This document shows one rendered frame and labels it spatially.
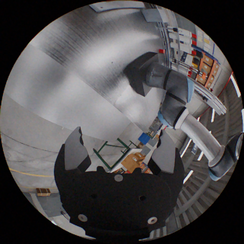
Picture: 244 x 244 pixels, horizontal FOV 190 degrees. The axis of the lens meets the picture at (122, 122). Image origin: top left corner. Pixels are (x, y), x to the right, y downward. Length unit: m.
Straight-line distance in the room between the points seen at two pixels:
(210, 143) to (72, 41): 0.54
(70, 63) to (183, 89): 0.40
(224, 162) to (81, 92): 0.59
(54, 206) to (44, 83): 4.71
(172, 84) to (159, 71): 0.08
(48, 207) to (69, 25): 4.81
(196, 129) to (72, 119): 0.46
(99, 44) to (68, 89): 0.16
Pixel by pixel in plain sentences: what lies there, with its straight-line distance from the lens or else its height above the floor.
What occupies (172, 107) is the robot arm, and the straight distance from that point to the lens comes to 0.36.
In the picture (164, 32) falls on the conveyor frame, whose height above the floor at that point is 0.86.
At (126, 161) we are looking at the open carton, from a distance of 1.78.
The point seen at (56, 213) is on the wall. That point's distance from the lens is 4.72.
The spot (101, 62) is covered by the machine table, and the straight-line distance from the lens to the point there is 0.27.
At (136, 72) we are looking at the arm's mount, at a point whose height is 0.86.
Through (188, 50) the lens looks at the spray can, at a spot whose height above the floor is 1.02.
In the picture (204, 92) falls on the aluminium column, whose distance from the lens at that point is 0.70.
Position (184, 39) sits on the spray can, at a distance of 0.66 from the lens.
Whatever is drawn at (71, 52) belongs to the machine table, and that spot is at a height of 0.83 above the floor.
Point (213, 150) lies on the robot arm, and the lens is 0.39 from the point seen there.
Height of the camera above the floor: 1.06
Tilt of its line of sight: 28 degrees down
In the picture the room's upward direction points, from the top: 127 degrees clockwise
